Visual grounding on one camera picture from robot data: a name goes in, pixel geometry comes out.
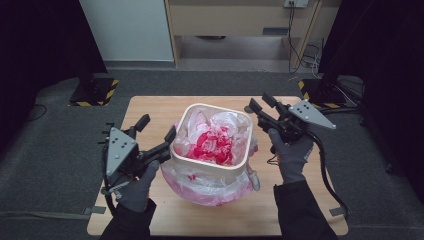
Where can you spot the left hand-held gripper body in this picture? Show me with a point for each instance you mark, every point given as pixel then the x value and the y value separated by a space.
pixel 121 150

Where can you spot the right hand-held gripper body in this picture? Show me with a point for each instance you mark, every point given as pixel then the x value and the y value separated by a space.
pixel 300 116

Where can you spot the white trash bin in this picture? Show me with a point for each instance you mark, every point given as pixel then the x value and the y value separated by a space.
pixel 206 165

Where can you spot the pink and white plastic bag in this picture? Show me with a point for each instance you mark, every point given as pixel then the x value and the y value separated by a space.
pixel 206 191

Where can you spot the person's right hand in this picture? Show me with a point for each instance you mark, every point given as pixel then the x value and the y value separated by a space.
pixel 293 156

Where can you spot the person's left hand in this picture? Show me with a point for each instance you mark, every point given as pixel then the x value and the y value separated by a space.
pixel 136 190

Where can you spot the striped black stand base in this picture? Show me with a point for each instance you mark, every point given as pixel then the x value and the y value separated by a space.
pixel 95 91
pixel 321 93

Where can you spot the grey tape piece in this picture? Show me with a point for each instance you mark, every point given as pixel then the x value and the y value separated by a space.
pixel 336 211
pixel 95 210

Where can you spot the white panel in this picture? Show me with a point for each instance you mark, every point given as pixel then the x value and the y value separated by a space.
pixel 126 30

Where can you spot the black curtain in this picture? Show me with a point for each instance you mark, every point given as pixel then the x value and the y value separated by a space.
pixel 40 60
pixel 390 83

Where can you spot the grey power strip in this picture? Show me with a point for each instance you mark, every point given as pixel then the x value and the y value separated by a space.
pixel 296 3

